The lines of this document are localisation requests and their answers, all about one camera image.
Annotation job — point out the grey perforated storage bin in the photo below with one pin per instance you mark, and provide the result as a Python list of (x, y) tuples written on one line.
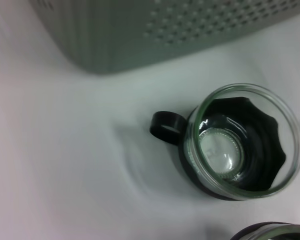
[(140, 25)]

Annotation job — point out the glass teacup with black sleeve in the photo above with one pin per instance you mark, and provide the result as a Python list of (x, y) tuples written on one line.
[(277, 232), (222, 155)]

